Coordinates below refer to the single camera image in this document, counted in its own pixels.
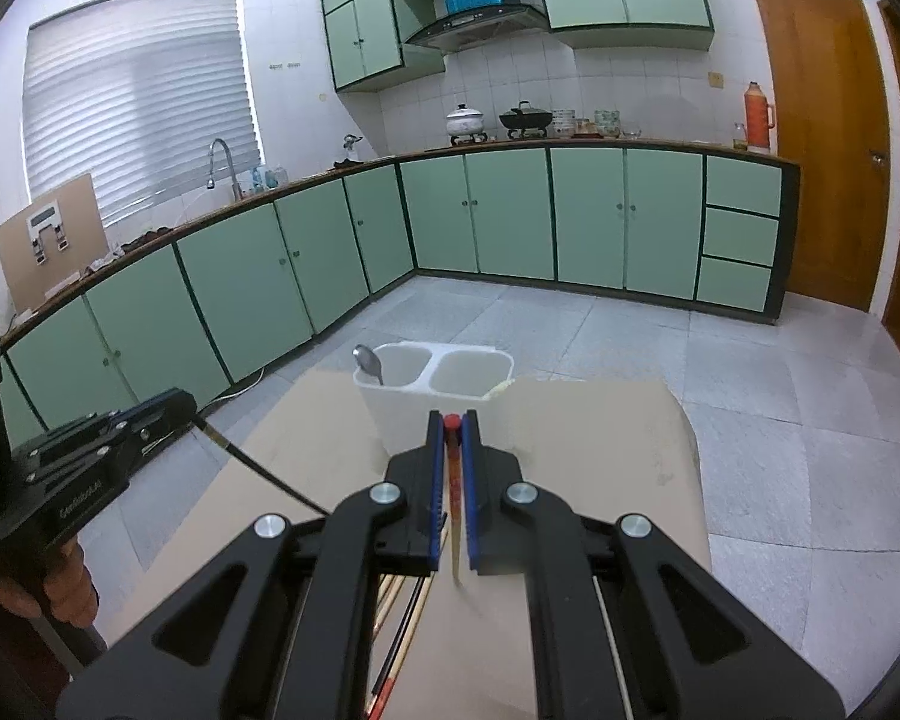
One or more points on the black wok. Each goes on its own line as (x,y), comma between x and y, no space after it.
(525,120)

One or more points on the person's left hand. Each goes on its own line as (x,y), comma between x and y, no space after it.
(60,585)

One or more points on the dark brown chopstick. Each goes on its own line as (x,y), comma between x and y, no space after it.
(399,641)

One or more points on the white plastic utensil holder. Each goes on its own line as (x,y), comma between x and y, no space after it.
(397,412)

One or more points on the dark-topped chopstick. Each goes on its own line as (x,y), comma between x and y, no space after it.
(270,475)

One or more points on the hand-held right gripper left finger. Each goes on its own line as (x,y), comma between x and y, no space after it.
(436,480)

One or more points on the wall sockets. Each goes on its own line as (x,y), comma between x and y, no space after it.
(285,66)

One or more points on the silver kettle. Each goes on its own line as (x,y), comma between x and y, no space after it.
(352,142)

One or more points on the metal spoon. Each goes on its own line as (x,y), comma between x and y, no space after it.
(367,364)

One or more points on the person's left forearm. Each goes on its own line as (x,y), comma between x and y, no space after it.
(7,660)

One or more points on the pale wooden chopstick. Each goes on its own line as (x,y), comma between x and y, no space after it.
(412,630)
(615,645)
(386,607)

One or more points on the dark cloth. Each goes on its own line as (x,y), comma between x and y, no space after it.
(345,163)

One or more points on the green base cabinet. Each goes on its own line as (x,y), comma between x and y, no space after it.
(232,292)
(510,217)

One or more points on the green drawer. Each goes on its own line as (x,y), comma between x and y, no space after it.
(733,285)
(739,236)
(742,180)

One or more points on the gas stove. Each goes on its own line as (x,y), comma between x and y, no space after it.
(469,139)

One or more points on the red-tipped wooden chopstick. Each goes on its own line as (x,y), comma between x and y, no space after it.
(454,424)

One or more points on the black range hood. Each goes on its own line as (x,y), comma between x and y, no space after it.
(472,26)

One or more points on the cardboard box with scale picture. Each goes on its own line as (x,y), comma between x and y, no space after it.
(22,270)

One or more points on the red patterned chopstick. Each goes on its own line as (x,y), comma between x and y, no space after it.
(376,697)

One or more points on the patterned ceramic jar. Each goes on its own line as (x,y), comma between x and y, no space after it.
(606,120)

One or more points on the metal kitchen faucet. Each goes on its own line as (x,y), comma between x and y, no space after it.
(232,172)

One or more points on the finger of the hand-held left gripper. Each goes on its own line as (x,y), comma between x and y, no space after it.
(166,424)
(169,399)

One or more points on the small glass jar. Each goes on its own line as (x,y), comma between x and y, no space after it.
(739,136)

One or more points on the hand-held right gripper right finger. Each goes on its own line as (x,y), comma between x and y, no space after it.
(474,495)

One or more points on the white cooking pot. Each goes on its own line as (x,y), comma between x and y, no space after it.
(465,122)

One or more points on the orange thermos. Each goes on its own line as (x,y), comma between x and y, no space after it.
(757,120)

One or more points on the white window blinds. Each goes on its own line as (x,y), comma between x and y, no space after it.
(135,105)

